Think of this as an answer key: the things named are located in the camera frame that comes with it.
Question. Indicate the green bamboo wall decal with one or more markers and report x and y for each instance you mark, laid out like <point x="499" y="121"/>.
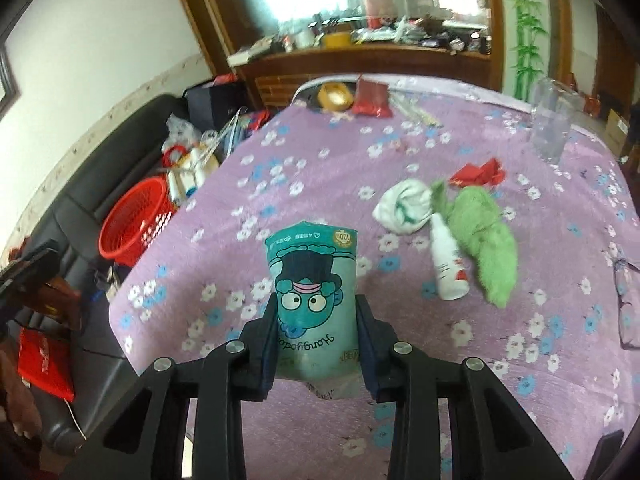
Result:
<point x="525" y="25"/>

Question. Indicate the eyeglasses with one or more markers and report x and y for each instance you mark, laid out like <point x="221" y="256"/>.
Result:
<point x="627" y="305"/>

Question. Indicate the cardboard box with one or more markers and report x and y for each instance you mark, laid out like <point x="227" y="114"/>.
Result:
<point x="617" y="132"/>

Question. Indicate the brown cloth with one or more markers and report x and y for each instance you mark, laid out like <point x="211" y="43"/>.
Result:
<point x="17" y="395"/>

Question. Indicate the teal cartoon snack packet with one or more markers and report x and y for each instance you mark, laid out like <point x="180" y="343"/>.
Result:
<point x="310" y="285"/>

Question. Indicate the crumpled red wrapper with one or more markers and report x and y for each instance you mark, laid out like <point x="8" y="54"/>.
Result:
<point x="477" y="174"/>

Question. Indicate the purple floral tablecloth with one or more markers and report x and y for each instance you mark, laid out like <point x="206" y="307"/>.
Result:
<point x="325" y="170"/>

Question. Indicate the clear wrapped chopsticks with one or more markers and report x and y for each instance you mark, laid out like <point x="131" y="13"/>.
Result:
<point x="417" y="110"/>

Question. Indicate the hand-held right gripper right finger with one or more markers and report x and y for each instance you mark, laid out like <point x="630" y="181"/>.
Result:
<point x="367" y="360"/>

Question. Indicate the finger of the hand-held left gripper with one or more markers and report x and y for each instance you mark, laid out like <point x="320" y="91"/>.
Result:
<point x="37" y="260"/>
<point x="15" y="291"/>

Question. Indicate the dark shopping bag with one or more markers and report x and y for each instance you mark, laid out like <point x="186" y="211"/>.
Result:
<point x="217" y="100"/>

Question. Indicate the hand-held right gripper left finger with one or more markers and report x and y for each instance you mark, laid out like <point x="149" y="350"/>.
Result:
<point x="270" y="352"/>

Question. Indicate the white spray bottle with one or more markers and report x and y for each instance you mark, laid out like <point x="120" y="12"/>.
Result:
<point x="447" y="260"/>

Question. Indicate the red plastic basket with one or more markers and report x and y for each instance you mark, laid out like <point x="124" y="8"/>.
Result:
<point x="132" y="220"/>

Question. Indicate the clear plastic bag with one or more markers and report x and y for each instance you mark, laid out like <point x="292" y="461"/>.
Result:
<point x="187" y="132"/>

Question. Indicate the yellow tape roll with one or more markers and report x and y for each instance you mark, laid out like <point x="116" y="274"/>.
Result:
<point x="334" y="97"/>

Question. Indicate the wooden cabinet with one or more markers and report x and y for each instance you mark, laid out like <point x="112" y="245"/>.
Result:
<point x="280" y="75"/>

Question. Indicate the red paper bag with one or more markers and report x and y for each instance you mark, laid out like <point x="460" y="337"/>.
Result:
<point x="45" y="362"/>

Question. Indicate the row of cluttered small items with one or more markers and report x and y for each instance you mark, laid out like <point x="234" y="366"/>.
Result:
<point x="380" y="35"/>

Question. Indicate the green towel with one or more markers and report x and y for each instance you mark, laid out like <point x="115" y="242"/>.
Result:
<point x="487" y="240"/>

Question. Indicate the shiny red packet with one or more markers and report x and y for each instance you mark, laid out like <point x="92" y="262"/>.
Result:
<point x="371" y="97"/>

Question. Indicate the black leather sofa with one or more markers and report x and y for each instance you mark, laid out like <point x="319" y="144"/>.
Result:
<point x="75" y="195"/>

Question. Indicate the clear plastic jar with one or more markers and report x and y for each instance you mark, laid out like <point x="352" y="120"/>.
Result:
<point x="552" y="120"/>

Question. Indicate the white bottle bundle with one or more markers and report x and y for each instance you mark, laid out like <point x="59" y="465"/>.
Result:
<point x="192" y="175"/>

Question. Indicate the dark picture frame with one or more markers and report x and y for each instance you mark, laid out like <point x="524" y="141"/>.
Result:
<point x="7" y="77"/>

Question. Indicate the white sock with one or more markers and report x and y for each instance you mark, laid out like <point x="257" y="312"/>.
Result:
<point x="405" y="205"/>

